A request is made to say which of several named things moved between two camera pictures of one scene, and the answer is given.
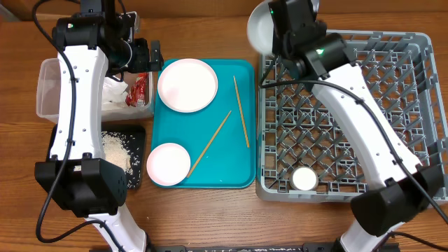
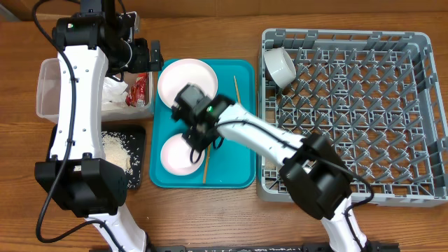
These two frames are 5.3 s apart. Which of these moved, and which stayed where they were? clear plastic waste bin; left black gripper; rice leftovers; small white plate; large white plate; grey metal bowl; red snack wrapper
Moved: grey metal bowl; small white plate
Stayed: rice leftovers; large white plate; left black gripper; red snack wrapper; clear plastic waste bin
